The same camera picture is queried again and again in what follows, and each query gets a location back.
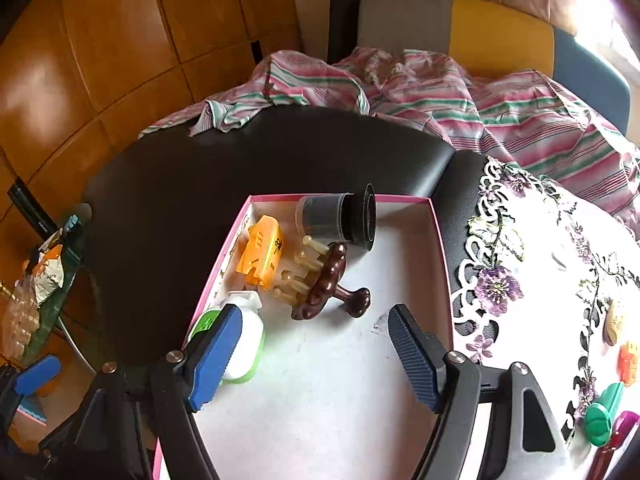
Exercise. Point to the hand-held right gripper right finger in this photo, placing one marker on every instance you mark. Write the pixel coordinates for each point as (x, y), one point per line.
(417, 360)

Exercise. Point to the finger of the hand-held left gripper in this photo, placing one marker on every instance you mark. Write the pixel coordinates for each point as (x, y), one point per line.
(37, 375)

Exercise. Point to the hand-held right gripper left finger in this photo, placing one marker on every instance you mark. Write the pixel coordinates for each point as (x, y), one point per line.
(215, 360)

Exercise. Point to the white green paper punch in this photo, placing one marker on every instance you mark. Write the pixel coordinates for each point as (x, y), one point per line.
(250, 335)

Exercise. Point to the pink cardboard box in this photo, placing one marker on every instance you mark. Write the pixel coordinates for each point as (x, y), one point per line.
(325, 385)

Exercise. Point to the yellow orange plastic clip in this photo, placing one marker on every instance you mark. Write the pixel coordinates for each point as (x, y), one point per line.
(260, 252)

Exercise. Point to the brown wooden massager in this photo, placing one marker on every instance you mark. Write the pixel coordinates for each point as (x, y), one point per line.
(330, 270)

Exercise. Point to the black lidded jar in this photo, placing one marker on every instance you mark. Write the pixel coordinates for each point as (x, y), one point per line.
(325, 215)

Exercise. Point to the green plastic piece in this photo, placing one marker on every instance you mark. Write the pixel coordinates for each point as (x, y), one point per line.
(602, 415)

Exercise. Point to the cream oval plastic piece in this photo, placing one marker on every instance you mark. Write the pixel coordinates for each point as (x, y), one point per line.
(615, 322)

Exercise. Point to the orange plastic block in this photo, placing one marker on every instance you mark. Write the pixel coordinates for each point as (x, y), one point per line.
(629, 362)

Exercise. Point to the white embroidered tablecloth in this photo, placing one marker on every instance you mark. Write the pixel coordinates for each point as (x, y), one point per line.
(540, 285)

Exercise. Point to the red plastic block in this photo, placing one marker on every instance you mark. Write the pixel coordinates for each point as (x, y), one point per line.
(602, 460)

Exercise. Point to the pink striped blanket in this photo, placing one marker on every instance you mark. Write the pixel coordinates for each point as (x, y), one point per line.
(525, 110)

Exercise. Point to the wooden wardrobe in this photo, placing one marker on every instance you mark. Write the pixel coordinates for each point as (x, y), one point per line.
(125, 60)

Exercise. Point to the grey yellow blue headboard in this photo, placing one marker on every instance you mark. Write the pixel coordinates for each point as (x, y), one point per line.
(500, 35)

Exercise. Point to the black rolled mat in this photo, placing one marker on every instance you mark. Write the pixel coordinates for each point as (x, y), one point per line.
(345, 15)

